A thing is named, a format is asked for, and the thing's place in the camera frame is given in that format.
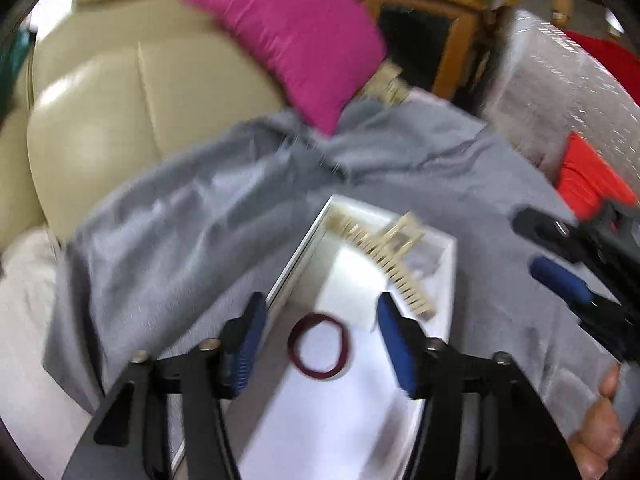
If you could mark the silver foil wrapped package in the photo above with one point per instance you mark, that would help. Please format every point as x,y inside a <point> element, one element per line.
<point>542,86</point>

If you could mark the wooden cabinet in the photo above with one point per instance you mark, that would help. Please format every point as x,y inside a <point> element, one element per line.
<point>432,41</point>

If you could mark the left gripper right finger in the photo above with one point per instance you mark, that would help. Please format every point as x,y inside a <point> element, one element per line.
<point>404,342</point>

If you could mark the person's right hand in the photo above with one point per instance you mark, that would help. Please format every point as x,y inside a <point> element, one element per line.
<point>601,434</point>

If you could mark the white organizer tray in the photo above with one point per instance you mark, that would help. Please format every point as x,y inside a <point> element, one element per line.
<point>323,401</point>

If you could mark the magenta pillow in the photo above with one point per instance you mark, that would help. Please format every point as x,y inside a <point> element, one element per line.
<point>321,52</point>

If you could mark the beige leather headboard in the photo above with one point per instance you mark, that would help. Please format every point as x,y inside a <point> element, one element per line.
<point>111,88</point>

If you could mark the teal cloth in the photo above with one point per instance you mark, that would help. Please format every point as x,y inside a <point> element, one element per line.
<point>14,52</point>

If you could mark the red fabric on top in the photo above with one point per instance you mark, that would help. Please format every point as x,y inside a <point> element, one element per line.
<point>620,62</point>

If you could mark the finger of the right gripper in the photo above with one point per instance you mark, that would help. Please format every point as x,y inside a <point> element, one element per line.
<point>563,283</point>
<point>552,234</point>

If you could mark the grey bed blanket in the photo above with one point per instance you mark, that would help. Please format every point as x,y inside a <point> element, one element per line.
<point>164,261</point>

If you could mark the cream hair claw clip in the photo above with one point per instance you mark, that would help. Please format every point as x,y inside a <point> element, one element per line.
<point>387,249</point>

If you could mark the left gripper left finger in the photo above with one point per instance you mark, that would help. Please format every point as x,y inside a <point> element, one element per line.
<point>240,340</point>

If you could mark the white bed sheet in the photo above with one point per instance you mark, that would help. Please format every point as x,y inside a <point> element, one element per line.
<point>43,421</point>

